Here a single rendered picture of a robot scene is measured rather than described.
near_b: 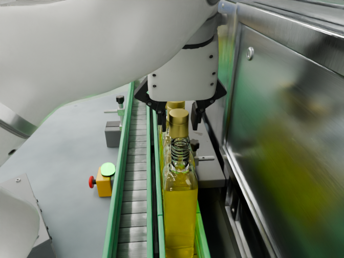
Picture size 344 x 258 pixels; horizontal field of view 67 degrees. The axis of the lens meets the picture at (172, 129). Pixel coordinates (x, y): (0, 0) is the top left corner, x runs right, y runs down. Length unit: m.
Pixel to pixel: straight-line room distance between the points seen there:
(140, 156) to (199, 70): 0.50
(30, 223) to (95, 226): 0.58
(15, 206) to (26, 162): 0.90
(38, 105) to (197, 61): 0.22
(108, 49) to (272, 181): 0.32
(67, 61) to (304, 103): 0.25
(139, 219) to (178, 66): 0.39
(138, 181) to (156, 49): 0.57
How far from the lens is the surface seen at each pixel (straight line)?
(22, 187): 0.81
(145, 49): 0.17
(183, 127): 0.44
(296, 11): 0.41
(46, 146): 1.19
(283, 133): 0.37
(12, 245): 0.23
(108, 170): 0.82
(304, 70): 0.33
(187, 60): 0.35
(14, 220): 0.23
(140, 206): 0.66
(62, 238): 0.82
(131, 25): 0.17
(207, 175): 0.74
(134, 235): 0.61
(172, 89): 0.37
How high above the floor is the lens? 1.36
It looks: 31 degrees down
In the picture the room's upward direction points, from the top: straight up
